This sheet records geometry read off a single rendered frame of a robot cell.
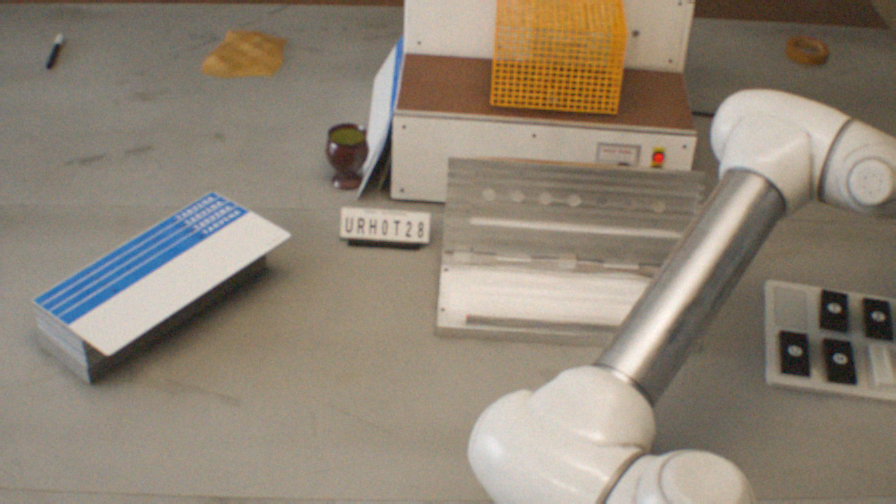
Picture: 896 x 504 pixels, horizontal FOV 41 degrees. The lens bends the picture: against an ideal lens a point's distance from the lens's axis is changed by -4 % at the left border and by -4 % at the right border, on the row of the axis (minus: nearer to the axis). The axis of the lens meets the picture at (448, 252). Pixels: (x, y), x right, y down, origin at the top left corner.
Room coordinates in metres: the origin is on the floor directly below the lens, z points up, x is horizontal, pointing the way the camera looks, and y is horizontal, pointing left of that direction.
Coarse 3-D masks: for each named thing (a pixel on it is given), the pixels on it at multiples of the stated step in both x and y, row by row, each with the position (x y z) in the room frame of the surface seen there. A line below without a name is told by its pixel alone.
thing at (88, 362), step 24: (144, 240) 1.59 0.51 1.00; (96, 264) 1.52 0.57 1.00; (264, 264) 1.66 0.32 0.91; (216, 288) 1.57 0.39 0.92; (192, 312) 1.52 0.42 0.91; (48, 336) 1.40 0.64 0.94; (72, 336) 1.36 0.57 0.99; (144, 336) 1.44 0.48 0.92; (72, 360) 1.36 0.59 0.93; (96, 360) 1.36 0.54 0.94; (120, 360) 1.39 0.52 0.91
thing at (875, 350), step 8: (872, 344) 1.52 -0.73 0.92; (880, 344) 1.52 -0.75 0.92; (872, 352) 1.50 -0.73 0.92; (880, 352) 1.50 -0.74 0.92; (888, 352) 1.50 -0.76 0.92; (872, 360) 1.49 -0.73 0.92; (880, 360) 1.48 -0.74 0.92; (888, 360) 1.48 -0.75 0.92; (880, 368) 1.46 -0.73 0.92; (888, 368) 1.46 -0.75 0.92; (880, 376) 1.44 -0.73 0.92; (888, 376) 1.45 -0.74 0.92; (880, 384) 1.43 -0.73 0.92; (888, 384) 1.43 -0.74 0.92
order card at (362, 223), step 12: (348, 216) 1.76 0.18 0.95; (360, 216) 1.76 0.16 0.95; (372, 216) 1.76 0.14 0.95; (384, 216) 1.76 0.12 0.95; (396, 216) 1.76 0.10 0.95; (408, 216) 1.76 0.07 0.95; (420, 216) 1.76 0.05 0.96; (348, 228) 1.75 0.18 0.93; (360, 228) 1.75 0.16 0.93; (372, 228) 1.75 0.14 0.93; (384, 228) 1.75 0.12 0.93; (396, 228) 1.75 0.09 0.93; (408, 228) 1.75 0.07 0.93; (420, 228) 1.75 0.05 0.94; (396, 240) 1.74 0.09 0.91; (408, 240) 1.74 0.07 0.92; (420, 240) 1.74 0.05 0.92
